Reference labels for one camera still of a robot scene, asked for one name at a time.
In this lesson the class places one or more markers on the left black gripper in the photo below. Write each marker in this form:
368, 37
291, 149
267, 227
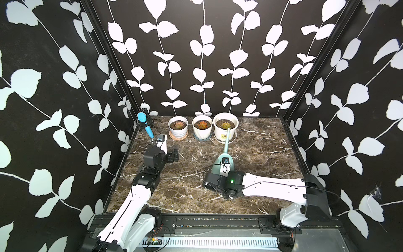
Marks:
170, 158

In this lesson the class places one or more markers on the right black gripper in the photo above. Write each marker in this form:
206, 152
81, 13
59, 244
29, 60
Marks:
216, 176

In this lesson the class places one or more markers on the mint green watering can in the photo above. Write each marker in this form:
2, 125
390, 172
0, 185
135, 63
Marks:
217, 167

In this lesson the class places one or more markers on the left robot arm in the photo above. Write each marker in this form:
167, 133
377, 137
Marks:
133, 221

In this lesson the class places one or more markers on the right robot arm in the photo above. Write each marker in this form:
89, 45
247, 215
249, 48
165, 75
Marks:
307, 195

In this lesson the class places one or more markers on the pink succulent plant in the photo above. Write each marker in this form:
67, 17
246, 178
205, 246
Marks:
178, 125

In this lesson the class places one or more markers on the orange red succulent plant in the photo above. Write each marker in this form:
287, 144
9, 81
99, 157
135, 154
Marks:
202, 124

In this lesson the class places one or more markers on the yellow green succulent plant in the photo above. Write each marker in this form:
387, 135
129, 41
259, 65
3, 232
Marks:
226, 125

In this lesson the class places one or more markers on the left white plant pot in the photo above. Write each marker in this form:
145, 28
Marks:
181, 134

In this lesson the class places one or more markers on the white pot saucer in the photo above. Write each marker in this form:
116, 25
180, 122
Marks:
220, 140

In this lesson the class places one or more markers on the dark blue pot saucer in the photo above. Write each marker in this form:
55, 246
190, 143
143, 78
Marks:
202, 140

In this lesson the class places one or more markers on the white perforated strip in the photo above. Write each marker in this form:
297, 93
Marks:
217, 242

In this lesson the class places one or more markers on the middle white plant pot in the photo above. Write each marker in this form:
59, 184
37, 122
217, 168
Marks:
202, 133

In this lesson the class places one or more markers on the right large white plant pot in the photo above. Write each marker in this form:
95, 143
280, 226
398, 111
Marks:
225, 117

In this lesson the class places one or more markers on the small circuit board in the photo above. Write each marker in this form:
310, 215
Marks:
154, 241

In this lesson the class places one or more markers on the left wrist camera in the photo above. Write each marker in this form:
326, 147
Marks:
161, 140

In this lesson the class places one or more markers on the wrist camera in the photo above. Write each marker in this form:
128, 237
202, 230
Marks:
161, 140
225, 161

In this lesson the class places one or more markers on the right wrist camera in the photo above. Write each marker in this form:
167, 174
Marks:
225, 161

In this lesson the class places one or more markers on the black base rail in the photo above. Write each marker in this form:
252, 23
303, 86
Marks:
264, 224

